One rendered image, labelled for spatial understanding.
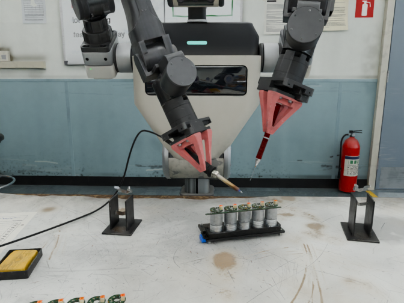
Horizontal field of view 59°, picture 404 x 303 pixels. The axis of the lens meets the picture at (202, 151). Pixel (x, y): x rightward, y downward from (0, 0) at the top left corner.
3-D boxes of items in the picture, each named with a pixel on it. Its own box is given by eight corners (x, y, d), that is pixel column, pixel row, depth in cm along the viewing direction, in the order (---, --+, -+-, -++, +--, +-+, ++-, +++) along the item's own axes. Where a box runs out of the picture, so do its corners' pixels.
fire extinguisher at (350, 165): (335, 187, 330) (341, 128, 318) (353, 187, 329) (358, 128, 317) (341, 192, 315) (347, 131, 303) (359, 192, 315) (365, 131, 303)
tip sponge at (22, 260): (9, 257, 62) (9, 248, 62) (42, 255, 63) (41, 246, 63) (-10, 281, 55) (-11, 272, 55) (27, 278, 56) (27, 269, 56)
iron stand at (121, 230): (139, 240, 76) (145, 196, 80) (127, 234, 68) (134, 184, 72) (112, 239, 77) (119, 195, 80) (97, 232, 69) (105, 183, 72)
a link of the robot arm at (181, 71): (169, 48, 77) (132, 59, 74) (184, 19, 67) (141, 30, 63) (192, 98, 77) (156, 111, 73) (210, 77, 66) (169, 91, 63)
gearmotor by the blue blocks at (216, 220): (208, 231, 69) (208, 207, 68) (220, 230, 70) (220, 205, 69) (211, 237, 67) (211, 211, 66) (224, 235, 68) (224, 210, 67)
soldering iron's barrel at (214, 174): (238, 192, 70) (213, 174, 73) (241, 186, 70) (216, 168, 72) (235, 194, 69) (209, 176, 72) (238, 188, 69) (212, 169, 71)
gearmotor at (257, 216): (249, 227, 71) (249, 203, 70) (260, 226, 72) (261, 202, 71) (254, 232, 69) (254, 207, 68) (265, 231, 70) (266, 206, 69)
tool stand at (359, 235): (370, 248, 73) (368, 196, 77) (384, 240, 64) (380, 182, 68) (340, 245, 75) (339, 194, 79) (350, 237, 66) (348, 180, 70)
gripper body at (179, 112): (213, 124, 75) (199, 92, 76) (187, 131, 67) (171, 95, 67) (190, 136, 79) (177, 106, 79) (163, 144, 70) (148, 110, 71)
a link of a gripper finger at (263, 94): (263, 131, 63) (281, 80, 62) (246, 125, 69) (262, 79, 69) (294, 142, 65) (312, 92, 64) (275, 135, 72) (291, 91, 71)
